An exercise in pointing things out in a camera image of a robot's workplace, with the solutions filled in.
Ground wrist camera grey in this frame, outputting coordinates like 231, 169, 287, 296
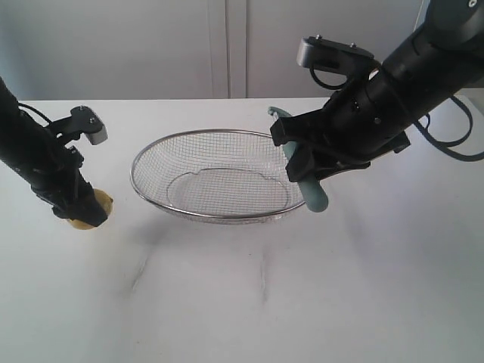
47, 106, 108, 145
296, 36, 376, 77

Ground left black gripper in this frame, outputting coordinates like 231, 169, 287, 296
29, 146, 108, 228

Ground yellow lemon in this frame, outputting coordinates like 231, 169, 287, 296
67, 188, 113, 230

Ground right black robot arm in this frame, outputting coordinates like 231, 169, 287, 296
270, 1, 483, 182

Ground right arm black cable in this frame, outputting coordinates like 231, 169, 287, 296
414, 94, 484, 162

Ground metal wire mesh basket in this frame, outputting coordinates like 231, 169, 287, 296
130, 129, 305, 225

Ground white cabinet doors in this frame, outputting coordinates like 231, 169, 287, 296
1, 1, 427, 100

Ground teal handled peeler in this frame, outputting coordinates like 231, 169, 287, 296
268, 106, 329, 213

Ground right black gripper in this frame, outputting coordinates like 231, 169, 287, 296
270, 71, 411, 182

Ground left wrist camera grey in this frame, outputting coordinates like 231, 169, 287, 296
47, 106, 108, 145

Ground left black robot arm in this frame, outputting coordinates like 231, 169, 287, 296
1, 82, 108, 227

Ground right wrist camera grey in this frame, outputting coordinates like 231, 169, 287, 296
296, 36, 376, 77

